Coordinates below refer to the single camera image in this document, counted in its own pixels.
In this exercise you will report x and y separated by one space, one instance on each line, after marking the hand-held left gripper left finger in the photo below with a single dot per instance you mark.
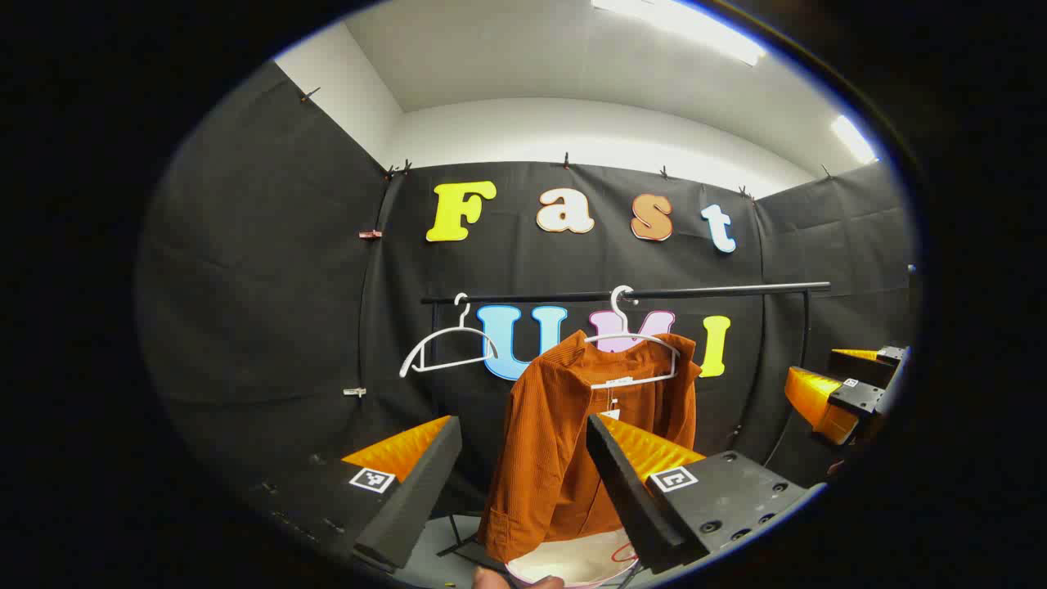
417 491

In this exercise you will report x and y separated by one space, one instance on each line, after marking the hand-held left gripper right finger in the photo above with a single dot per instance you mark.
630 499

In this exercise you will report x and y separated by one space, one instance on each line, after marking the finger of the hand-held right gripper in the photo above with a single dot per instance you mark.
855 398
859 368

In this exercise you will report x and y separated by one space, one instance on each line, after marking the white laundry hamper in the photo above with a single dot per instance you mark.
564 563

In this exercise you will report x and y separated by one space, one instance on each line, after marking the white clothes hanger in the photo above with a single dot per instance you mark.
450 363
634 380

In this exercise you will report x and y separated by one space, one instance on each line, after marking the empty white clothes hanger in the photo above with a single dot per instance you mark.
450 363

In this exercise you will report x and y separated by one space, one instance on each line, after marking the black clothes rack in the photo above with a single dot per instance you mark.
736 288

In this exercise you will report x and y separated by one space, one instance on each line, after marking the short ceiling light panel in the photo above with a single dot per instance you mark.
855 139

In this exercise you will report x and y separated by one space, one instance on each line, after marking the black backdrop cloth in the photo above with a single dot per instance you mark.
270 286

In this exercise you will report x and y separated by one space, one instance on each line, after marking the row of black backdrop clips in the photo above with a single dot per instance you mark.
565 159

